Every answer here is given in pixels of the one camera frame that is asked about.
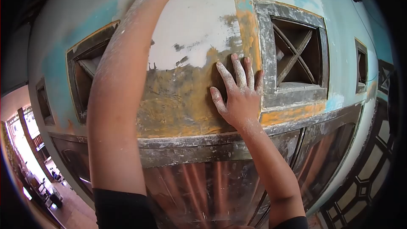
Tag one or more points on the person's right hand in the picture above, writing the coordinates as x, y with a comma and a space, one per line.
241, 101

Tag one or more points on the person's right thumb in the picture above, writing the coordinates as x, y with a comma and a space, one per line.
217, 99

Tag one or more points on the person's right ring finger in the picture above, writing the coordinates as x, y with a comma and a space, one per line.
250, 73

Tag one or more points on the person's right little finger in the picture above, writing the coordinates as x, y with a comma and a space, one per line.
259, 82

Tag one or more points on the dark patterned window grille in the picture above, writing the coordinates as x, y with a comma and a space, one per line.
365, 178

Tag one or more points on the paint-stained wooden window frame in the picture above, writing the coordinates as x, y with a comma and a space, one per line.
206, 152

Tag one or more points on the person's right index finger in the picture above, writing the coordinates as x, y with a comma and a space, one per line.
226, 77

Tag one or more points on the small wooden wall vent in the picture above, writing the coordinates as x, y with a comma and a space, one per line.
361, 66
44, 101

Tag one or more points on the person's right middle finger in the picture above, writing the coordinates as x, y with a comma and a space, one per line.
239, 71

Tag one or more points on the wooden vent with crossed bars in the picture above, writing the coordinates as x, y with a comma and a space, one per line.
297, 54
83, 76

